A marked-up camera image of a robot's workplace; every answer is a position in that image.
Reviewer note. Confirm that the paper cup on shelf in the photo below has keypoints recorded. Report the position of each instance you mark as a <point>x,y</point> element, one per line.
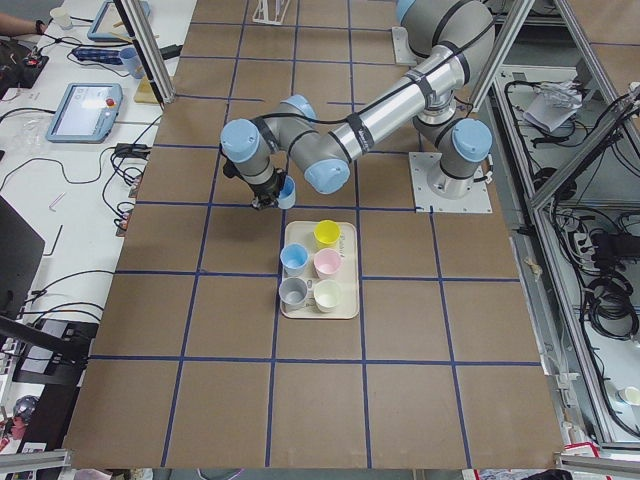
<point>629,395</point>

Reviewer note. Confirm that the light blue cup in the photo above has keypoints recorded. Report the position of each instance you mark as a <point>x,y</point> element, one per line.
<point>294,258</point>
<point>287,195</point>

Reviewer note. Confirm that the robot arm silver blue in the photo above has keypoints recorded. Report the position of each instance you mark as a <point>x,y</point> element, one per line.
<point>453,39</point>

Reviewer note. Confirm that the near teach pendant tablet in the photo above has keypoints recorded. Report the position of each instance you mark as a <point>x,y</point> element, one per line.
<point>86,113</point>

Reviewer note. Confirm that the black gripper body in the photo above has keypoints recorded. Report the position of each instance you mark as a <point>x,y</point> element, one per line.
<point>265,190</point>

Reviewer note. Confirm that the pink cup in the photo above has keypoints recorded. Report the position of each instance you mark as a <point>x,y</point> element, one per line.
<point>327,263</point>

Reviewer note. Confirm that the grey cup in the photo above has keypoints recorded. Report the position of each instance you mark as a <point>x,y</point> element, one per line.
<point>293,292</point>

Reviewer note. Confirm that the blue cup on desk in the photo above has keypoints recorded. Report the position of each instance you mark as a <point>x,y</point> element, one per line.
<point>132,62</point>

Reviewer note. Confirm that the yellow cup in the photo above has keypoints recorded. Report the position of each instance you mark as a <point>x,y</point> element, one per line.
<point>326,234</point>

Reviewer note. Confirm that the person forearm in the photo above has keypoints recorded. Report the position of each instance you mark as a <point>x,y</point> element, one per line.
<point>11,26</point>

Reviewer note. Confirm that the cream plastic tray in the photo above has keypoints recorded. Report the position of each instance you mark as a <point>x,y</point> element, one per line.
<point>302,232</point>

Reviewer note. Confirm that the black power adapter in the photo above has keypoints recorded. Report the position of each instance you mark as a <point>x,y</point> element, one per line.
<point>171,51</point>

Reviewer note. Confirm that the blue plaid pencil case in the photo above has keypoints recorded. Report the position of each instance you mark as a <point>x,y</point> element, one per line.
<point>97,55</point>

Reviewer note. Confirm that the white wire cup rack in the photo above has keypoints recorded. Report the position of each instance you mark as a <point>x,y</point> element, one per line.
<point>270,12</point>

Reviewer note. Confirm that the teach pendant tablet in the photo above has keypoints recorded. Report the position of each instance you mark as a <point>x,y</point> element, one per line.
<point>86,113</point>
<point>107,25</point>

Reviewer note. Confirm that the aluminium frame post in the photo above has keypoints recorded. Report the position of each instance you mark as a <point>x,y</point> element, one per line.
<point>140,32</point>

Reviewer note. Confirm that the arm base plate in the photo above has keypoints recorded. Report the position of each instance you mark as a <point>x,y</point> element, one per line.
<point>434,192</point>
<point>402,53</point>

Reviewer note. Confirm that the wooden mug tree stand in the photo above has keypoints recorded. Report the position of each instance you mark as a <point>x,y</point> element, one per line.
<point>143,93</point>

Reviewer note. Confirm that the cream white cup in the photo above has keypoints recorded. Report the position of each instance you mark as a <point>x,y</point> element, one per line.
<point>327,295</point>

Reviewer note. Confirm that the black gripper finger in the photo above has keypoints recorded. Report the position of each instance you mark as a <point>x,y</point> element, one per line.
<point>259,203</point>

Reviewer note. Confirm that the far teach pendant tablet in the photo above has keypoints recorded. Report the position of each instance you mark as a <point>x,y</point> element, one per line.
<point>107,25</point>

